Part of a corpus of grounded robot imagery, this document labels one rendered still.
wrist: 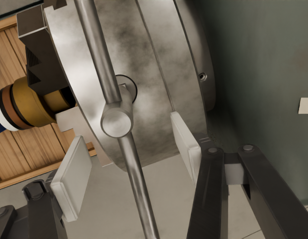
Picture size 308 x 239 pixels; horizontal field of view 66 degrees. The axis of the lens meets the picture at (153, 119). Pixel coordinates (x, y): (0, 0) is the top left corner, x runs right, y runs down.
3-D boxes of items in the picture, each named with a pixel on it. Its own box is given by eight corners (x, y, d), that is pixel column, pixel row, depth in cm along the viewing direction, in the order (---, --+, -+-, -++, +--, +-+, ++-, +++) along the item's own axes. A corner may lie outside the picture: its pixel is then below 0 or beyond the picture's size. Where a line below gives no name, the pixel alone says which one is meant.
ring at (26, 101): (42, 62, 33) (-19, 85, 33) (71, 123, 35) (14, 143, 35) (63, 61, 42) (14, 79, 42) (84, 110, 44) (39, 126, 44)
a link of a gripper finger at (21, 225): (55, 236, 13) (1, 250, 13) (74, 182, 18) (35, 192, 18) (44, 216, 12) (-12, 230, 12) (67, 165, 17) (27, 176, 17)
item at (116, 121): (108, 78, 26) (95, 113, 15) (127, 73, 26) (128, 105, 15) (114, 97, 27) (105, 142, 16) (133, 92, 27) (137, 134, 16)
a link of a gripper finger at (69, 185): (78, 221, 15) (66, 224, 15) (93, 163, 21) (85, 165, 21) (60, 181, 14) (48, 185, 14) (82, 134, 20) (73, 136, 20)
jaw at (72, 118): (119, 90, 36) (146, 161, 37) (123, 90, 41) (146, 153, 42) (51, 114, 36) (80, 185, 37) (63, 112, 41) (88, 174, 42)
